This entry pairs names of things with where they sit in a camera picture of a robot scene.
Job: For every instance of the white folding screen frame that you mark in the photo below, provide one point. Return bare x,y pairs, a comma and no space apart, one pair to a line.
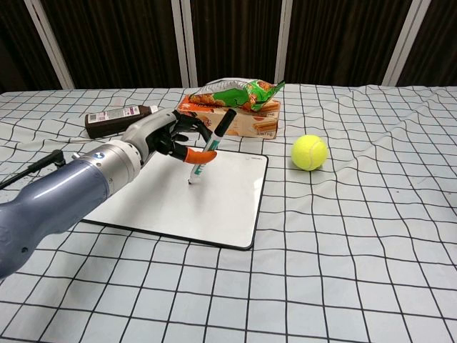
185,39
48,39
403,39
283,39

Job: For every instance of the brown bottle white cap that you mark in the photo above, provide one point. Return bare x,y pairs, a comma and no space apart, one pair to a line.
110,119

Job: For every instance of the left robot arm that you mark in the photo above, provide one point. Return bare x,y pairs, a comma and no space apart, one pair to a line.
64,193

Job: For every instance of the white board black frame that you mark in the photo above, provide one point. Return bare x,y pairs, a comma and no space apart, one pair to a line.
200,200

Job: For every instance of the yellow tennis ball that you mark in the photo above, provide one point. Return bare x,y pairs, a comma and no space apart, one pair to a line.
309,152

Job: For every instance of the black-capped whiteboard marker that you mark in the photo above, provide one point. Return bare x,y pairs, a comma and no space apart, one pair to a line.
214,143

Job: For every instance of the white checked tablecloth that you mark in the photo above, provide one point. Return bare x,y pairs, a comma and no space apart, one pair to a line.
321,250

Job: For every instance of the orange biscuit box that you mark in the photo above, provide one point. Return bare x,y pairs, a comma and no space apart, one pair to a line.
250,123

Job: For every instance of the green snack bag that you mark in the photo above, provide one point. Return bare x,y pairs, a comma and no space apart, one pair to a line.
232,95

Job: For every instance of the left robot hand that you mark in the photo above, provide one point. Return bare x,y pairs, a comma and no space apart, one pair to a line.
157,132

